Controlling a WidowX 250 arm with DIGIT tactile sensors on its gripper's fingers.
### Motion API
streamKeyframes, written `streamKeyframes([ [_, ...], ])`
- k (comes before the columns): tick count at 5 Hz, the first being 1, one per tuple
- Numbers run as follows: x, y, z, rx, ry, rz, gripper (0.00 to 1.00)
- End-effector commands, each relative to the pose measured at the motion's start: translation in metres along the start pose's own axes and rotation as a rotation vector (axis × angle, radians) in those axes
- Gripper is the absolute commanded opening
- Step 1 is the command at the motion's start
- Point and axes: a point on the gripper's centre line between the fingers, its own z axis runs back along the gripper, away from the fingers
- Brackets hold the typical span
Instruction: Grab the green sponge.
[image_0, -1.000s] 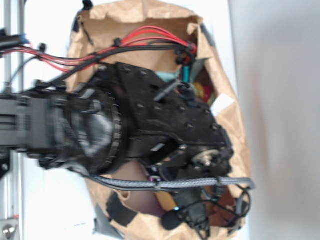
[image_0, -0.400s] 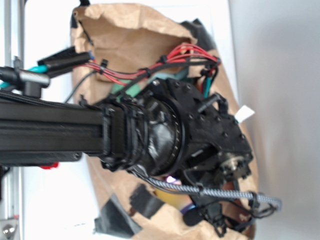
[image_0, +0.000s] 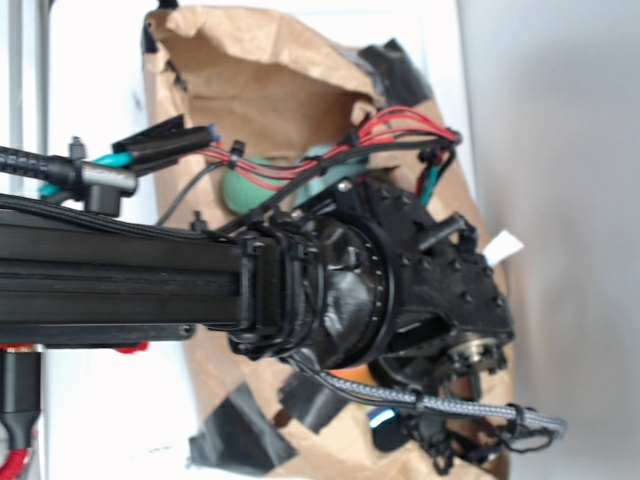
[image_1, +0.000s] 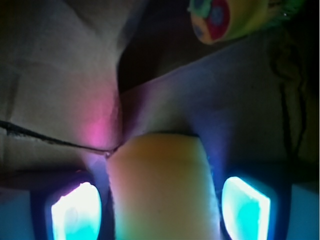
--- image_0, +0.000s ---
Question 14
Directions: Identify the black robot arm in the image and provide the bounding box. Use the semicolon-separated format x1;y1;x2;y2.
1;178;513;389

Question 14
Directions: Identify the teal knitted cloth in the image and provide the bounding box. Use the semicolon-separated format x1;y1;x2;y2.
293;155;369;207

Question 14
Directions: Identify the red wire bundle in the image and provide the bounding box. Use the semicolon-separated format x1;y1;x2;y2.
199;105;464;191

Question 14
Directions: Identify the green dimpled foam ball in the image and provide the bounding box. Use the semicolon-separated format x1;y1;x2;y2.
221;156;285;215

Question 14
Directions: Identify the grey braided cable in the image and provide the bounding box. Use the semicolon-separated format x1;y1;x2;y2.
299;359;569;434

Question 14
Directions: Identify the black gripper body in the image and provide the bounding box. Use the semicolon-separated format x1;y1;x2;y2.
331;178;514;394

